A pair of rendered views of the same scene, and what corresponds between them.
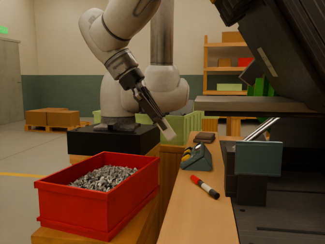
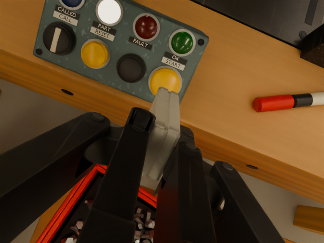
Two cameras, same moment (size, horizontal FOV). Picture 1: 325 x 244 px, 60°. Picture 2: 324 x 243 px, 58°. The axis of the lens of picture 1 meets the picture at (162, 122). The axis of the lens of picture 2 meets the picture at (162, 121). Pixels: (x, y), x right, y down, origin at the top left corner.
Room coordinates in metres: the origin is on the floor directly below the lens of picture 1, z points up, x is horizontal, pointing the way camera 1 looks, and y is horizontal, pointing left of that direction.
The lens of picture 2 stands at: (0.87, 0.02, 1.19)
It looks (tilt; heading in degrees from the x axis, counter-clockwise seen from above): 75 degrees down; 238
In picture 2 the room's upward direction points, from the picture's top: 45 degrees clockwise
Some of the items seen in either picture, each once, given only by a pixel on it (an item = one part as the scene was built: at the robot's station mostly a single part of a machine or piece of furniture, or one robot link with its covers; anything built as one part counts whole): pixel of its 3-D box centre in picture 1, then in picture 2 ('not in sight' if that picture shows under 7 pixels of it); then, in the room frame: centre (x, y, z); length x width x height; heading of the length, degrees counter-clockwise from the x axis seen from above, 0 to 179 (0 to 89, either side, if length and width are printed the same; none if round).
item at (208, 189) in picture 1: (203, 185); (308, 99); (0.67, -0.10, 0.91); 0.13 x 0.02 x 0.02; 19
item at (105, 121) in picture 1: (117, 122); not in sight; (1.26, 0.21, 0.97); 0.22 x 0.18 x 0.06; 174
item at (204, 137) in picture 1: (204, 137); not in sight; (1.20, -0.18, 0.91); 0.10 x 0.08 x 0.03; 158
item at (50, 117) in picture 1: (58, 119); not in sight; (6.38, 2.38, 0.22); 1.20 x 0.81 x 0.44; 74
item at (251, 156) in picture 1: (257, 173); not in sight; (0.58, -0.20, 0.97); 0.10 x 0.02 x 0.14; 81
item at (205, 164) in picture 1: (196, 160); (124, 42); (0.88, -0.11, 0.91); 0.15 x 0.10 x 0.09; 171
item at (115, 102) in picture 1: (120, 91); not in sight; (1.28, 0.19, 1.11); 0.18 x 0.16 x 0.22; 89
